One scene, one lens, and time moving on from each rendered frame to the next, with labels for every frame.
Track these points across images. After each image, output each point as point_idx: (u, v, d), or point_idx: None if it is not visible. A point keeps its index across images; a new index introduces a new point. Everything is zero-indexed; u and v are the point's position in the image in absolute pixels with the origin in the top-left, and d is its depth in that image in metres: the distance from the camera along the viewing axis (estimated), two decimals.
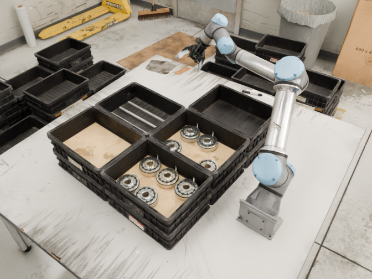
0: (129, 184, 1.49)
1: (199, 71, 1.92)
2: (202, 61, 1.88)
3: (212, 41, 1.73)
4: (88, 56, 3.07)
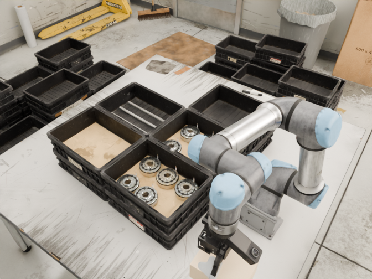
0: (129, 184, 1.49)
1: None
2: (216, 274, 0.89)
3: (208, 219, 0.82)
4: (88, 56, 3.07)
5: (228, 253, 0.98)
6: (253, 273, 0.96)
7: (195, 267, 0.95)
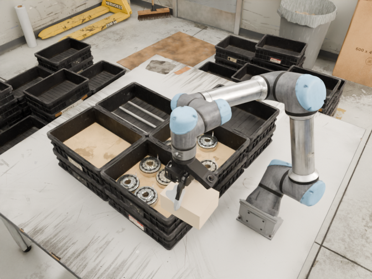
0: (129, 184, 1.49)
1: (174, 209, 1.11)
2: (179, 199, 1.07)
3: (171, 148, 1.00)
4: (88, 56, 3.07)
5: (194, 187, 1.15)
6: (213, 203, 1.13)
7: (164, 195, 1.13)
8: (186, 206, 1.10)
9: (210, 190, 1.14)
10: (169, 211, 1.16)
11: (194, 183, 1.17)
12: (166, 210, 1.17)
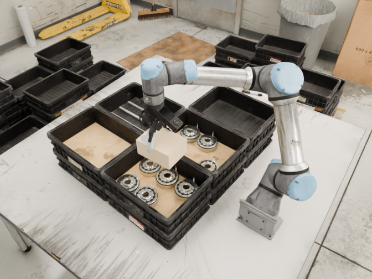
0: (129, 184, 1.49)
1: (147, 151, 1.30)
2: (151, 140, 1.26)
3: (143, 95, 1.20)
4: (88, 56, 3.07)
5: (165, 134, 1.35)
6: (181, 148, 1.33)
7: (139, 141, 1.32)
8: (158, 148, 1.29)
9: (179, 137, 1.34)
10: (145, 155, 1.36)
11: (166, 132, 1.36)
12: (142, 155, 1.37)
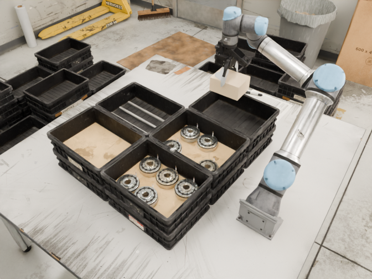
0: (129, 184, 1.49)
1: (220, 86, 1.64)
2: (225, 75, 1.60)
3: (222, 37, 1.53)
4: (88, 56, 3.07)
5: (232, 74, 1.68)
6: (246, 83, 1.66)
7: (213, 78, 1.66)
8: (229, 82, 1.63)
9: (244, 75, 1.68)
10: (216, 91, 1.69)
11: (232, 72, 1.70)
12: (213, 91, 1.70)
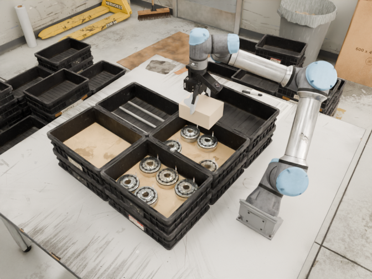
0: (129, 184, 1.49)
1: (190, 113, 1.48)
2: (194, 103, 1.44)
3: (189, 61, 1.37)
4: (88, 56, 3.07)
5: (204, 99, 1.53)
6: (219, 110, 1.50)
7: (182, 104, 1.50)
8: (199, 110, 1.47)
9: (217, 101, 1.52)
10: (186, 118, 1.53)
11: (205, 97, 1.54)
12: (183, 118, 1.54)
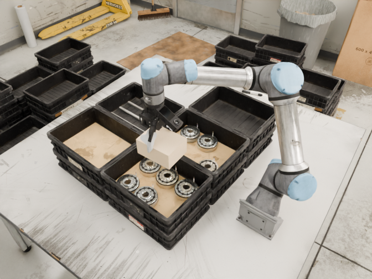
0: (129, 184, 1.49)
1: (147, 151, 1.30)
2: (151, 140, 1.26)
3: (143, 94, 1.20)
4: (88, 56, 3.07)
5: (165, 134, 1.35)
6: (181, 147, 1.33)
7: (139, 140, 1.32)
8: (158, 148, 1.29)
9: (179, 136, 1.34)
10: (144, 155, 1.36)
11: (166, 131, 1.36)
12: (141, 155, 1.37)
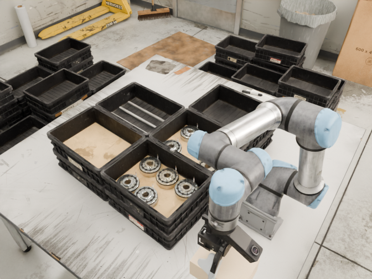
0: (129, 184, 1.49)
1: None
2: (215, 272, 0.88)
3: (208, 215, 0.82)
4: (88, 56, 3.07)
5: (229, 251, 0.97)
6: (253, 272, 0.95)
7: (195, 263, 0.94)
8: (223, 278, 0.91)
9: None
10: None
11: None
12: (196, 278, 0.99)
